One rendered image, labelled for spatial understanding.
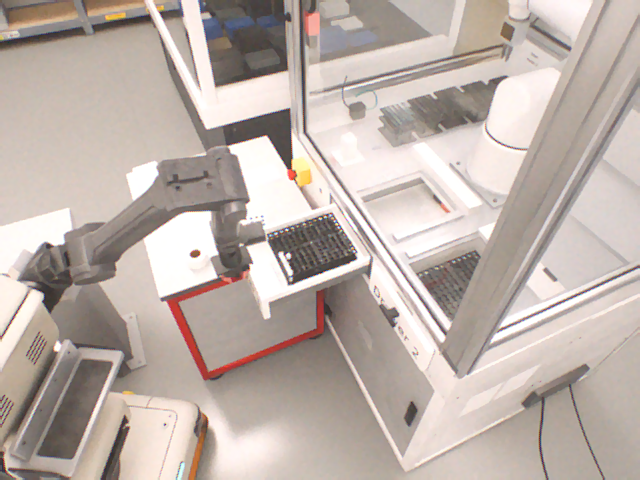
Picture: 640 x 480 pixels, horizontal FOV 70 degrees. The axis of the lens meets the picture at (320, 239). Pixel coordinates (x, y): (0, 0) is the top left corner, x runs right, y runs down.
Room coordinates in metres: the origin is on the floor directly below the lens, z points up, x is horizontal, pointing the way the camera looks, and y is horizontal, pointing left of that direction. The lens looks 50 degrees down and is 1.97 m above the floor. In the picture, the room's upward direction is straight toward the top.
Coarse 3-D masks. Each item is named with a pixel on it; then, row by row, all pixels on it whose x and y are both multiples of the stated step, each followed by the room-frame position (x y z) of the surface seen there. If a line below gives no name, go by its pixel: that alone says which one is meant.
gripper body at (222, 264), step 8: (240, 248) 0.79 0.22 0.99; (216, 256) 0.76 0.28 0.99; (224, 256) 0.72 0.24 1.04; (232, 256) 0.72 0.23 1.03; (240, 256) 0.74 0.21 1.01; (248, 256) 0.76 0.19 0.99; (216, 264) 0.73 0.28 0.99; (224, 264) 0.72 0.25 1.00; (232, 264) 0.72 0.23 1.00; (240, 264) 0.73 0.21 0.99; (248, 264) 0.73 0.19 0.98; (216, 272) 0.71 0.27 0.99; (224, 272) 0.71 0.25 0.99
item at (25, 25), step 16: (64, 0) 4.34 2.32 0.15; (80, 0) 4.00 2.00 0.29; (96, 0) 4.38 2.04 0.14; (112, 0) 4.38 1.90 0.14; (128, 0) 4.38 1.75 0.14; (16, 16) 4.06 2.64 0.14; (32, 16) 4.06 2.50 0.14; (48, 16) 4.06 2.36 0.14; (64, 16) 4.06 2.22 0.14; (80, 16) 3.98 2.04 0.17; (96, 16) 4.03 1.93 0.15; (112, 16) 4.08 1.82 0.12; (128, 16) 4.14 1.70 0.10; (0, 32) 3.73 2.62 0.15; (16, 32) 3.77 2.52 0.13; (32, 32) 3.82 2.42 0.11; (48, 32) 3.87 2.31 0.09
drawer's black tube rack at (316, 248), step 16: (320, 224) 0.95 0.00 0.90; (288, 240) 0.89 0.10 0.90; (304, 240) 0.89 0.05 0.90; (320, 240) 0.89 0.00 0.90; (336, 240) 0.89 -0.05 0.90; (304, 256) 0.83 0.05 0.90; (320, 256) 0.83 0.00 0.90; (336, 256) 0.83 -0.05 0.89; (352, 256) 0.85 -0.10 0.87; (304, 272) 0.79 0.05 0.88; (320, 272) 0.80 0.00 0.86
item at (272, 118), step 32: (192, 0) 1.58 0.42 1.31; (160, 32) 2.35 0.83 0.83; (192, 32) 1.57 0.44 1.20; (192, 96) 1.73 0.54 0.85; (224, 96) 1.60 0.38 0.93; (256, 96) 1.65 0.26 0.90; (288, 96) 1.71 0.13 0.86; (224, 128) 1.61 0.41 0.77; (256, 128) 1.67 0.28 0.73; (288, 128) 1.73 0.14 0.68; (288, 160) 1.73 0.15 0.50
